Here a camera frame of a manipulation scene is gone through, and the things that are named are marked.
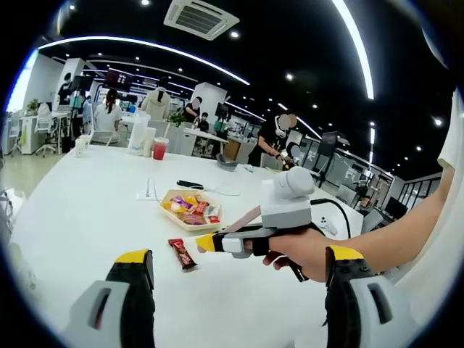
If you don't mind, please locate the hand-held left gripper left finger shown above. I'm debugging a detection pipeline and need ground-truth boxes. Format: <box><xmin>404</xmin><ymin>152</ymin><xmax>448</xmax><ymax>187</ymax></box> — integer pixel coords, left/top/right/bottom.
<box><xmin>63</xmin><ymin>249</ymin><xmax>157</xmax><ymax>348</ymax></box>

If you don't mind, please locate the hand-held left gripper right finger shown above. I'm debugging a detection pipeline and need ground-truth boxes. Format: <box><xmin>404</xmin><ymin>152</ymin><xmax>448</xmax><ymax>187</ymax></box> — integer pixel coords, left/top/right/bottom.
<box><xmin>324</xmin><ymin>244</ymin><xmax>418</xmax><ymax>348</ymax></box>

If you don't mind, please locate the dark red chocolate bar packet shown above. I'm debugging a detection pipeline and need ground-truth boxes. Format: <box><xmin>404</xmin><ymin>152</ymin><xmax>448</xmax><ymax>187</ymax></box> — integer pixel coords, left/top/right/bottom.
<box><xmin>167</xmin><ymin>238</ymin><xmax>199</xmax><ymax>272</ymax></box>

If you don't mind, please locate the cream hexagonal container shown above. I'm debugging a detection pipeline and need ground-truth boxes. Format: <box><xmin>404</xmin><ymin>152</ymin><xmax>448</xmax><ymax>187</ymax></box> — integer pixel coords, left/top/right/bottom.
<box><xmin>159</xmin><ymin>188</ymin><xmax>225</xmax><ymax>232</ymax></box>

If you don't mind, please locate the person's right hand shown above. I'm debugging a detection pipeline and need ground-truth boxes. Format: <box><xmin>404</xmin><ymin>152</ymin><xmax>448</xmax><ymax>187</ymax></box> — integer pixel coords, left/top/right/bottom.
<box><xmin>262</xmin><ymin>226</ymin><xmax>329</xmax><ymax>283</ymax></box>

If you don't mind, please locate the dark grey bowl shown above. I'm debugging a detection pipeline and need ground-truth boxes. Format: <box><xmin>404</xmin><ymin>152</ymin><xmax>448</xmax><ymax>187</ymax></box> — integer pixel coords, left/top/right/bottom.
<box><xmin>216</xmin><ymin>152</ymin><xmax>239</xmax><ymax>173</ymax></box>

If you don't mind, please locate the black monitor on stand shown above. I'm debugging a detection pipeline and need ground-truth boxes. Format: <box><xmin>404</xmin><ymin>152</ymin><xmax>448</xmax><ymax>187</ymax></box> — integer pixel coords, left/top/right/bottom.
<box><xmin>318</xmin><ymin>130</ymin><xmax>341</xmax><ymax>188</ymax></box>

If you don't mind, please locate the light grey cabinet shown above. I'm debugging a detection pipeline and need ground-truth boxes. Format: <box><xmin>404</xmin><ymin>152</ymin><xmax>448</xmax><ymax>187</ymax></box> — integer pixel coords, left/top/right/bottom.
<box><xmin>149</xmin><ymin>121</ymin><xmax>199</xmax><ymax>157</ymax></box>

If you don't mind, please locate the red drink cup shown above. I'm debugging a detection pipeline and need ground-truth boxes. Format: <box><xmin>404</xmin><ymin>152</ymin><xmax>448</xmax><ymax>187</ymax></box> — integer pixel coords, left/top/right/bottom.
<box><xmin>152</xmin><ymin>137</ymin><xmax>170</xmax><ymax>161</ymax></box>

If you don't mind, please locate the tall cream cup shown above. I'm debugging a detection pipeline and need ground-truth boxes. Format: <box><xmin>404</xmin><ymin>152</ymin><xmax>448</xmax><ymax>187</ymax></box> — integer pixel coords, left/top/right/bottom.
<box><xmin>143</xmin><ymin>126</ymin><xmax>157</xmax><ymax>158</ymax></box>

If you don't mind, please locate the translucent white plastic bag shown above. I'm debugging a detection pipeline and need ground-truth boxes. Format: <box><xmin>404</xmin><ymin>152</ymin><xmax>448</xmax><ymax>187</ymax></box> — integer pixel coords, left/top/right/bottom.
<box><xmin>128</xmin><ymin>112</ymin><xmax>152</xmax><ymax>156</ymax></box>

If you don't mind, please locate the beige coat mannequin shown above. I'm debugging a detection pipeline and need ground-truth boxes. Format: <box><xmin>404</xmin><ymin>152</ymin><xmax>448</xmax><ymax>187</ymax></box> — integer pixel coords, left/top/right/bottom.
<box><xmin>141</xmin><ymin>78</ymin><xmax>171</xmax><ymax>121</ymax></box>

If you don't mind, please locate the white paper cup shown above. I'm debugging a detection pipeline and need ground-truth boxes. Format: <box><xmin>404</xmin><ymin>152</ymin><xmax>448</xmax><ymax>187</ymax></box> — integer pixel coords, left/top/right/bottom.
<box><xmin>73</xmin><ymin>135</ymin><xmax>91</xmax><ymax>158</ymax></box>

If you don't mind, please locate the long white ceiling light strip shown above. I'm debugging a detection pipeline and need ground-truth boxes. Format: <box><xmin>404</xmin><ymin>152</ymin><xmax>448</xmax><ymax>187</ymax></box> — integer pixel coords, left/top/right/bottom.
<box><xmin>38</xmin><ymin>35</ymin><xmax>251</xmax><ymax>86</ymax></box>
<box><xmin>331</xmin><ymin>0</ymin><xmax>375</xmax><ymax>101</ymax></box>

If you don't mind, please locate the dark hanging display screen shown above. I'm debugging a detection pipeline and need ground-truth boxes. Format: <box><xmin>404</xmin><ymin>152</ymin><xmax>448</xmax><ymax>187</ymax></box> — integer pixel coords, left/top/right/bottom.
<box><xmin>104</xmin><ymin>68</ymin><xmax>135</xmax><ymax>92</ymax></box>

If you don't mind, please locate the white office chair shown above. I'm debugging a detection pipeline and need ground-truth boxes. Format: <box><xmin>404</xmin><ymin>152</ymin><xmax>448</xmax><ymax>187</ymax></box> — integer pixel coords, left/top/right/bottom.
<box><xmin>34</xmin><ymin>102</ymin><xmax>59</xmax><ymax>157</ymax></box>

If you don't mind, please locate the ceiling air conditioner vent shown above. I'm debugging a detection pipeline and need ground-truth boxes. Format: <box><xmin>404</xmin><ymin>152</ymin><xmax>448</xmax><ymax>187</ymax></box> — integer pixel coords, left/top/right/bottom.
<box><xmin>163</xmin><ymin>0</ymin><xmax>241</xmax><ymax>41</ymax></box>

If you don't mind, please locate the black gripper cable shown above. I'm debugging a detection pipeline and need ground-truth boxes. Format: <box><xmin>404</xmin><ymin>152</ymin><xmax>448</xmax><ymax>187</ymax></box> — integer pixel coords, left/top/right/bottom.
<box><xmin>310</xmin><ymin>198</ymin><xmax>352</xmax><ymax>240</ymax></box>

